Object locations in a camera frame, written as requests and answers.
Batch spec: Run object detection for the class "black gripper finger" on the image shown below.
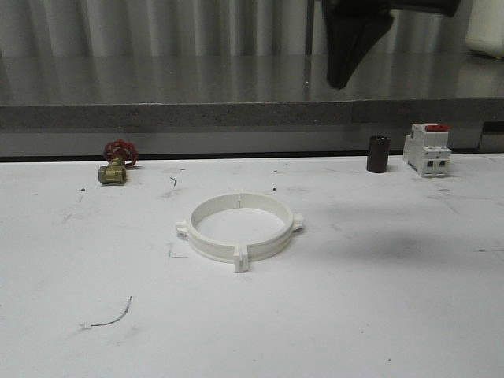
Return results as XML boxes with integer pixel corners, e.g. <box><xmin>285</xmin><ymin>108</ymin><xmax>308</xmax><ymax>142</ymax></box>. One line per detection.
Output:
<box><xmin>321</xmin><ymin>1</ymin><xmax>394</xmax><ymax>89</ymax></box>

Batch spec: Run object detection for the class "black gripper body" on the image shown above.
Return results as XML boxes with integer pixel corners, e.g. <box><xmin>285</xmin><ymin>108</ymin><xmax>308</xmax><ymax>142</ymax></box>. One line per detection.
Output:
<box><xmin>332</xmin><ymin>0</ymin><xmax>461</xmax><ymax>17</ymax></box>

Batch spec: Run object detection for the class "white half pipe clamp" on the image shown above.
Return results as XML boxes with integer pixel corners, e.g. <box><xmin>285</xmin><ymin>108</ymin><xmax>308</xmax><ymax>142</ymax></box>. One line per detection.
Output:
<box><xmin>175</xmin><ymin>193</ymin><xmax>249</xmax><ymax>273</ymax></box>
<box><xmin>233</xmin><ymin>191</ymin><xmax>304</xmax><ymax>273</ymax></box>

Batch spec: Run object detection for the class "dark brown cylindrical coupling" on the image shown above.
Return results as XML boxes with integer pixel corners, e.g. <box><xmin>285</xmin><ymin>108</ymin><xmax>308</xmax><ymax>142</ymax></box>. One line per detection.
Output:
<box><xmin>366</xmin><ymin>135</ymin><xmax>391</xmax><ymax>173</ymax></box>

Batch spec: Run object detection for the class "white container on counter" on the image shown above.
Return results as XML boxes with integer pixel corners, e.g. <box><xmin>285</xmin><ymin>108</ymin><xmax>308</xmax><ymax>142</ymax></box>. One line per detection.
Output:
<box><xmin>465</xmin><ymin>0</ymin><xmax>504</xmax><ymax>59</ymax></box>

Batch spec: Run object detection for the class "brass valve red handwheel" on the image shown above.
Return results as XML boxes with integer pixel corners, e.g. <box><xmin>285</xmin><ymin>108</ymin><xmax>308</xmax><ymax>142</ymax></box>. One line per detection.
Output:
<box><xmin>98</xmin><ymin>139</ymin><xmax>139</xmax><ymax>185</ymax></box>

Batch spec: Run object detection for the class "grey stone counter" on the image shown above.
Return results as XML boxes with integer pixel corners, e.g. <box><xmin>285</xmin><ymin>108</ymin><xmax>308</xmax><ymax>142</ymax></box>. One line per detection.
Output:
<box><xmin>1</xmin><ymin>53</ymin><xmax>503</xmax><ymax>159</ymax></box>

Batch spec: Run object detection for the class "white pleated curtain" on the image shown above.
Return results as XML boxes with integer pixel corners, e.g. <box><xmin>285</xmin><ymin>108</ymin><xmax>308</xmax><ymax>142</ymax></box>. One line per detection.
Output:
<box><xmin>0</xmin><ymin>0</ymin><xmax>473</xmax><ymax>59</ymax></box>

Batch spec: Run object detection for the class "white circuit breaker red switch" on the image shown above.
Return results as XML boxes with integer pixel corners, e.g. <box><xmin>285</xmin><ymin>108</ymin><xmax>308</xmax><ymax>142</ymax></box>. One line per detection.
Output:
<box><xmin>402</xmin><ymin>123</ymin><xmax>451</xmax><ymax>178</ymax></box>

